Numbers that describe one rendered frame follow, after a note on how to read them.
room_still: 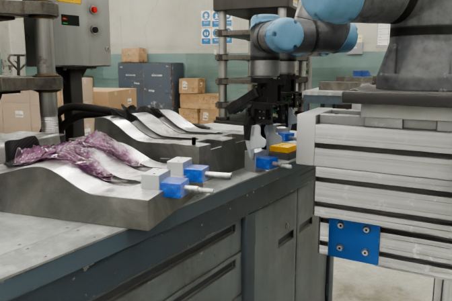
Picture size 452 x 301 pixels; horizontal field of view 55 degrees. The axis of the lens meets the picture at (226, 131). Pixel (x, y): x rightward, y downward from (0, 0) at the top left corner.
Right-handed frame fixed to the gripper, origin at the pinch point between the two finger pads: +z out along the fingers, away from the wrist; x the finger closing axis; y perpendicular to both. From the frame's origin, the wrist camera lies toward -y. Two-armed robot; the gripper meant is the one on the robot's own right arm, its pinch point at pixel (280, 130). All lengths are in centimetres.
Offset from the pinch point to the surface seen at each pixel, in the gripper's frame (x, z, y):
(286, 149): -15.9, 1.6, 24.0
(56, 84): -70, -16, -36
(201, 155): -49, -2, 34
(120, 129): -61, -6, 10
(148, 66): 189, -19, -654
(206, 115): 267, 70, -571
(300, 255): 1.2, 43.8, 11.7
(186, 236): -56, 15, 39
